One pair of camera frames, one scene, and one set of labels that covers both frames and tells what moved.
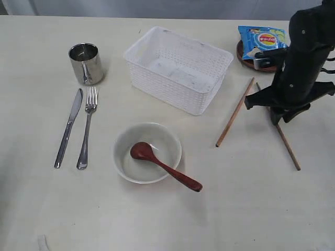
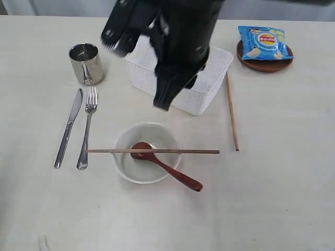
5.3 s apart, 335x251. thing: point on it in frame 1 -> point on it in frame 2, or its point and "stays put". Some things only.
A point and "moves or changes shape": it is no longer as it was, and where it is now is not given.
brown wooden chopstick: [285, 139] -> [155, 151]
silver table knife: [71, 120] stays put
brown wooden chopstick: [234, 114] moves or changes shape
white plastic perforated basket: [177, 69] stays put
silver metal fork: [91, 104] stays put
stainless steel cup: [87, 63] stays put
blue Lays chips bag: [255, 39] stays put
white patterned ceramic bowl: [165, 144] stays put
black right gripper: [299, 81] -> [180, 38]
